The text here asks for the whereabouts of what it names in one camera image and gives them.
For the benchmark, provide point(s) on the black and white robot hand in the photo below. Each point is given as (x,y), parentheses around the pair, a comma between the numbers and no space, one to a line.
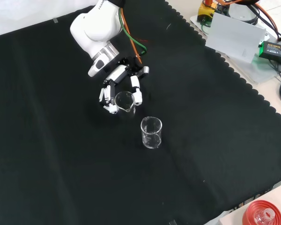
(117,73)

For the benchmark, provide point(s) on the grey round metal base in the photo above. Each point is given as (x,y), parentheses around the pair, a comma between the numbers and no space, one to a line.
(242,11)

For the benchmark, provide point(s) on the clear glass beaker with spout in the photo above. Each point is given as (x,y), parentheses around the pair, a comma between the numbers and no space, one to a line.
(151,137)
(125,100)

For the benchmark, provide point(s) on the grey tape strip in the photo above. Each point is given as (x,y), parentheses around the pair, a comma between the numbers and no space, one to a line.
(55,20)
(172,222)

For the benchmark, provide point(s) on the black cloth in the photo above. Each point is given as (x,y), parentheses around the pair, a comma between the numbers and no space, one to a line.
(61,145)

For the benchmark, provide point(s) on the clear round-bottom flask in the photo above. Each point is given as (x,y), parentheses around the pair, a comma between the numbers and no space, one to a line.
(265,216)

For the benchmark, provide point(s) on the black power adapter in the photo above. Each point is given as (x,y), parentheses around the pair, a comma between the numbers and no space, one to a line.
(276,50)

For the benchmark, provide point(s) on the yellow stop button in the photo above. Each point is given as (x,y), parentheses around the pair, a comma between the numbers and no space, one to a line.
(204,12)

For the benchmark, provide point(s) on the grey base plate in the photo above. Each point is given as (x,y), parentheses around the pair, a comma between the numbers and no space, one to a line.
(260,73)

